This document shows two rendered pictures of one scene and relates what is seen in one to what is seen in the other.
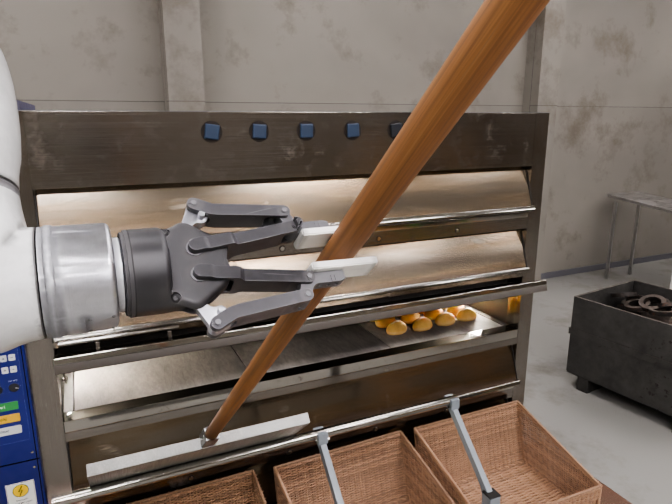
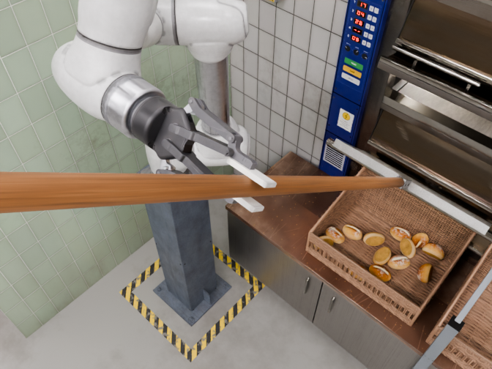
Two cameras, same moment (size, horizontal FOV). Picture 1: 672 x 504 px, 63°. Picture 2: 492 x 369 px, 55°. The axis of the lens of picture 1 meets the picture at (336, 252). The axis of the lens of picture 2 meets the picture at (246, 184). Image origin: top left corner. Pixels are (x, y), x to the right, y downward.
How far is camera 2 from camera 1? 0.64 m
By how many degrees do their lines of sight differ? 65
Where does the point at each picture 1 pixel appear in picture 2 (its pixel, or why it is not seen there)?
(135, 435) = (422, 134)
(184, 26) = not seen: outside the picture
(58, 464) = (371, 117)
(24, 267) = (98, 98)
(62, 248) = (112, 98)
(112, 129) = not seen: outside the picture
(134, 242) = (139, 111)
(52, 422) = (378, 91)
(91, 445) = (394, 120)
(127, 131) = not seen: outside the picture
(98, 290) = (118, 125)
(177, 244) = (170, 120)
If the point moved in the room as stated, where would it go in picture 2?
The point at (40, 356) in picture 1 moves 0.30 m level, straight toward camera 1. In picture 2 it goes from (388, 45) to (350, 84)
